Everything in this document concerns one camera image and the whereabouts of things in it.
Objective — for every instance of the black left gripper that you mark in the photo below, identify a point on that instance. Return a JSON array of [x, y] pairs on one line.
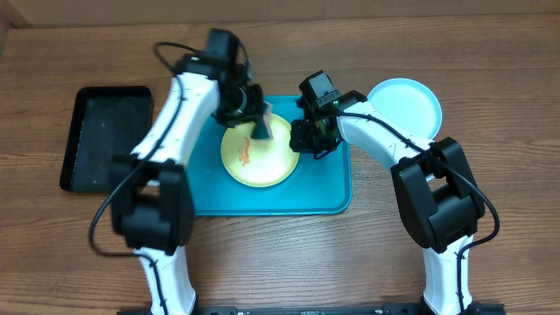
[[255, 109]]

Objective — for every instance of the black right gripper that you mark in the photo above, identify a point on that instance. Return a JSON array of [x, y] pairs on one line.
[[304, 144]]

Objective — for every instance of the yellow-green plate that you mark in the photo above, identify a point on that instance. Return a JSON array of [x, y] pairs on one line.
[[255, 162]]

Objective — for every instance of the light blue plate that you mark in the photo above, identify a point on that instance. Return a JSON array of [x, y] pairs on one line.
[[410, 104]]

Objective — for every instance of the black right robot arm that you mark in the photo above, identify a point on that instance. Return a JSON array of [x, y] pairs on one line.
[[438, 200]]

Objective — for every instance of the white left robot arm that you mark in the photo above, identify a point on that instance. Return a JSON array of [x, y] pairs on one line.
[[150, 200]]

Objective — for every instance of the black water tray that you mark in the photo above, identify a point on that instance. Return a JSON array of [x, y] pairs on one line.
[[106, 121]]

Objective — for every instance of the brown cardboard backdrop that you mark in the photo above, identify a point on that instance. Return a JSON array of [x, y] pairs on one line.
[[71, 13]]

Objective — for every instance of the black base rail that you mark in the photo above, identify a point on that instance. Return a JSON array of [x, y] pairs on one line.
[[387, 309]]

